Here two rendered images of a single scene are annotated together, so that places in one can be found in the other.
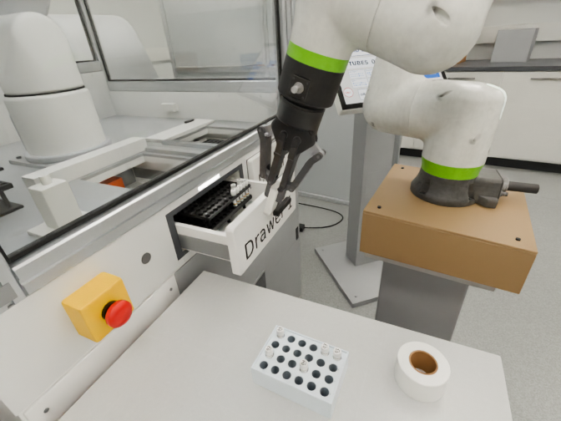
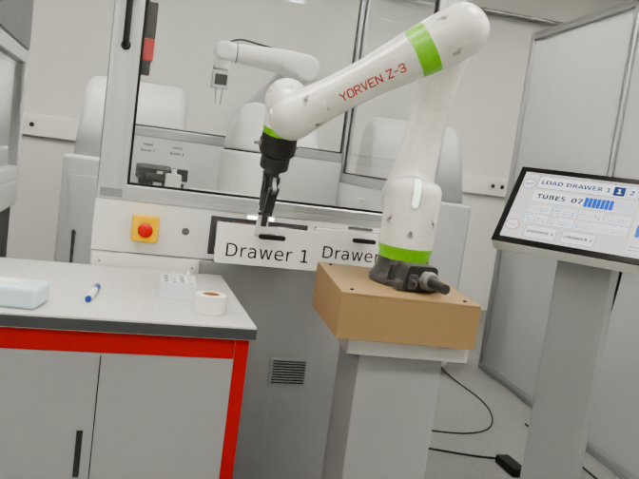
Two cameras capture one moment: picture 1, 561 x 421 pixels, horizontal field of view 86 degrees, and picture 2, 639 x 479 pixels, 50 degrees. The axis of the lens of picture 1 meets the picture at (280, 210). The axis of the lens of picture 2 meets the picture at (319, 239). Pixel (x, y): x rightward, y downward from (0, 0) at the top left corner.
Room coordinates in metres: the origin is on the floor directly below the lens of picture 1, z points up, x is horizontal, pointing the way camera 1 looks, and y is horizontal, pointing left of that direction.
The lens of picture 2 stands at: (-0.59, -1.45, 1.12)
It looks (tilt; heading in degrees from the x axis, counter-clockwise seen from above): 6 degrees down; 47
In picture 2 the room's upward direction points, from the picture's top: 8 degrees clockwise
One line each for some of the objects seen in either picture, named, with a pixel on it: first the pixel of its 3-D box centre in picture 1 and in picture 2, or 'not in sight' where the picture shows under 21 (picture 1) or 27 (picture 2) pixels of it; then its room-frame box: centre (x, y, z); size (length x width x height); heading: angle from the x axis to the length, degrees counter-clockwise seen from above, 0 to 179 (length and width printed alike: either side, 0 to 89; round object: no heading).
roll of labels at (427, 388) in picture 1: (421, 370); (210, 302); (0.27, -0.19, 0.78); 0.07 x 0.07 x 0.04
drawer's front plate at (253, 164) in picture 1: (273, 161); (358, 249); (0.93, 0.01, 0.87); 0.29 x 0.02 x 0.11; 154
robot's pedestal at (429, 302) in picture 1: (411, 327); (370, 474); (0.65, -0.40, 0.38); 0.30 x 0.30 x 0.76; 58
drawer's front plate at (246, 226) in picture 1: (267, 215); (267, 246); (0.58, 0.03, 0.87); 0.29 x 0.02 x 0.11; 154
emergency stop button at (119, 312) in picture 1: (116, 312); (145, 230); (0.33, 0.25, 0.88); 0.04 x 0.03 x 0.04; 154
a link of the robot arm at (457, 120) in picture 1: (453, 127); (409, 217); (0.66, -0.39, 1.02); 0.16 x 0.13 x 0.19; 46
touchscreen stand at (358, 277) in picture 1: (374, 190); (561, 396); (1.39, -0.49, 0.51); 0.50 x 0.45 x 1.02; 15
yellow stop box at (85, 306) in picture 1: (101, 306); (145, 228); (0.34, 0.28, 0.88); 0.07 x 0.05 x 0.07; 154
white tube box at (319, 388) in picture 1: (300, 367); (177, 285); (0.28, -0.02, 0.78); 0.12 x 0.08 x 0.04; 62
